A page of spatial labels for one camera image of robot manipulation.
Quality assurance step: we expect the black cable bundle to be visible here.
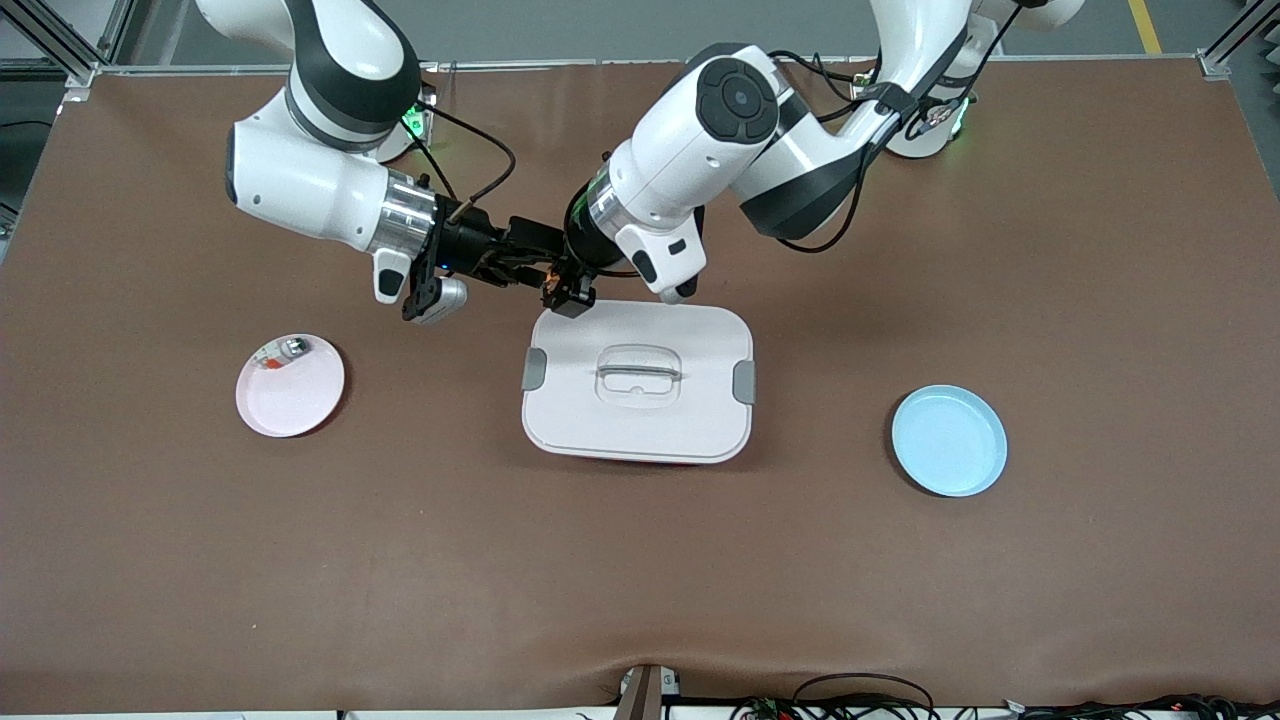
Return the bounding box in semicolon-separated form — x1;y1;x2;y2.
1000;693;1280;720

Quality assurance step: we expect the metal table bracket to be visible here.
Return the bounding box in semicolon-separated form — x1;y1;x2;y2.
615;663;683;720

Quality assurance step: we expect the silver table edge rail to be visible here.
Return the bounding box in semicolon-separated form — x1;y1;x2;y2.
90;55;1201;73

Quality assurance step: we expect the aluminium frame post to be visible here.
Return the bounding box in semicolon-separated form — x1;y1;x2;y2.
0;0;136;86
1195;0;1280;81

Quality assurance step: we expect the brown table mat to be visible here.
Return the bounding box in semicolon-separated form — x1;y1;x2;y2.
0;55;1280;716

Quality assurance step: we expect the light blue round plate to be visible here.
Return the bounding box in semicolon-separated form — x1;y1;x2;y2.
890;384;1009;499

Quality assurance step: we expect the pink round plate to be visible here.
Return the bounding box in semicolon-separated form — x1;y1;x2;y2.
235;333;347;439

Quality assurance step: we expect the white lidded storage box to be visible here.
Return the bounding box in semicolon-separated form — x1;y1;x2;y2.
520;298;758;466

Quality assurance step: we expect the black arm base cable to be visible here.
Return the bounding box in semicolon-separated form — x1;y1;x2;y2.
768;50;881;101

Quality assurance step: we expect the black looped cable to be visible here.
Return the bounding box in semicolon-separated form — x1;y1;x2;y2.
790;672;936;720

